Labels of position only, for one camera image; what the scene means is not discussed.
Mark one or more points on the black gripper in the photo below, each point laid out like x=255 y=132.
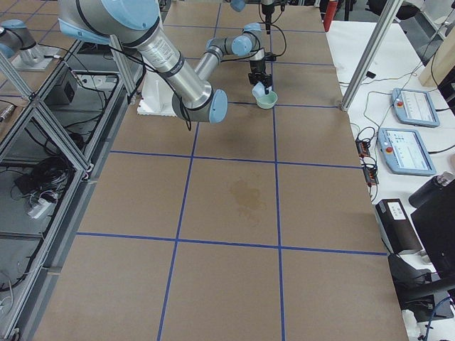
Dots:
x=257 y=67
x=267 y=8

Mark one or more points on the light blue plastic cup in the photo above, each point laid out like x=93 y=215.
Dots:
x=259 y=90

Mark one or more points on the mint green bowl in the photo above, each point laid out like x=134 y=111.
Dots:
x=267 y=101

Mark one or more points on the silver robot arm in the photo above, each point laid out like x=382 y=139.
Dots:
x=239 y=5
x=137 y=25

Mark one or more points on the black water bottle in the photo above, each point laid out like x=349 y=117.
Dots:
x=430 y=189

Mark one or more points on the orange black electronics board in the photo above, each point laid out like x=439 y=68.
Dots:
x=368 y=163

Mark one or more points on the upper teach pendant tablet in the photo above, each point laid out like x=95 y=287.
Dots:
x=414 y=107

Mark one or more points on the teach pendant tablet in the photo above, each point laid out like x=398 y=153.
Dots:
x=414 y=107
x=404 y=152

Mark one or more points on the lower teach pendant tablet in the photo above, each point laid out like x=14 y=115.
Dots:
x=404 y=152

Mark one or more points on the black box with label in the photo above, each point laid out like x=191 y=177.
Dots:
x=396 y=227

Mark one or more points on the black computer monitor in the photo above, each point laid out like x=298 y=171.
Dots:
x=434 y=223

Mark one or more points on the white power strip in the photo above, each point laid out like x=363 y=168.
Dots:
x=39 y=208

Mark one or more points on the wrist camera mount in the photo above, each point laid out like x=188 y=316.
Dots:
x=271 y=57

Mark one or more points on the white camera stand column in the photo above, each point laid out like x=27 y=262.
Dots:
x=156 y=97

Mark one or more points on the aluminium frame post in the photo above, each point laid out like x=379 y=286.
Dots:
x=379 y=32

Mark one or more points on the aluminium side frame rack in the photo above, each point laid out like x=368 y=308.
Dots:
x=57 y=124

